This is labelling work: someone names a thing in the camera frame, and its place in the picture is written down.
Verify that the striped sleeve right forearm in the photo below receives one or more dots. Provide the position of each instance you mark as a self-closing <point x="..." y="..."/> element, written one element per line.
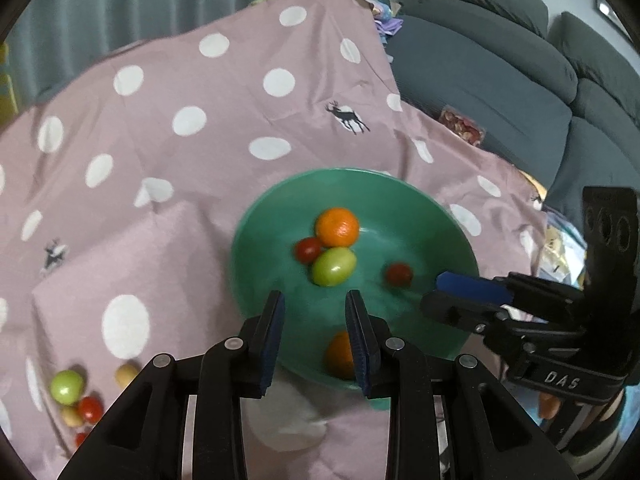
<point x="592" y="448"/>

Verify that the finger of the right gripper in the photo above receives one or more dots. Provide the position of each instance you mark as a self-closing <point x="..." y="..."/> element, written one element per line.
<point x="470" y="315"/>
<point x="475" y="289"/>

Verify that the green fruit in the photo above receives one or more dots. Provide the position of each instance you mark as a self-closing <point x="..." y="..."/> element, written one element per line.
<point x="333" y="267"/>
<point x="66" y="387"/>

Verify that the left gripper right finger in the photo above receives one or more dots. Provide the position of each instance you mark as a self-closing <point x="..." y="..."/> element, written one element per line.
<point x="448" y="419"/>

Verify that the purple folded clothes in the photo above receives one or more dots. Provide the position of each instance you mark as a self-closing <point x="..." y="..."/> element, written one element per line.
<point x="387" y="17"/>

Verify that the pink polka dot tablecloth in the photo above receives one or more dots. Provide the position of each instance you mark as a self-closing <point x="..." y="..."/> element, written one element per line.
<point x="120" y="197"/>

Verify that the red snack packet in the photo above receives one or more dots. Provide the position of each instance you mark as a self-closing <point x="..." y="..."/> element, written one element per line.
<point x="463" y="127"/>

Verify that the person's right hand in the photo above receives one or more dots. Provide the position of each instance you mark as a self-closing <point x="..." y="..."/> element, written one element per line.
<point x="548" y="406"/>

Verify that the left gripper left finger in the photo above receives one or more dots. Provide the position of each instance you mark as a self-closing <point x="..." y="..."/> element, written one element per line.
<point x="141" y="435"/>

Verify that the green plastic bowl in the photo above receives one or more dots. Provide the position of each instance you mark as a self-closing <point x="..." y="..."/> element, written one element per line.
<point x="398" y="223"/>

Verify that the grey curtain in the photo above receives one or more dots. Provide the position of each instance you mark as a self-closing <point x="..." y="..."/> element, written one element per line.
<point x="54" y="41"/>

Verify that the tan longan fruit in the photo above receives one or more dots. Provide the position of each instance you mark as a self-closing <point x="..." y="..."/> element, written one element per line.
<point x="125" y="375"/>
<point x="71" y="417"/>

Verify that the grey sofa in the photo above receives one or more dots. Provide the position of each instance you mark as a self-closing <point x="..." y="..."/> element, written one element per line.
<point x="550" y="94"/>

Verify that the dark red cherry tomato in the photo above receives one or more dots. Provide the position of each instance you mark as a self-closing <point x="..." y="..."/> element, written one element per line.
<point x="79" y="438"/>

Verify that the orange mandarin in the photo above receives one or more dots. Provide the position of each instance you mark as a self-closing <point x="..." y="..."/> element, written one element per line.
<point x="337" y="227"/>
<point x="337" y="358"/>

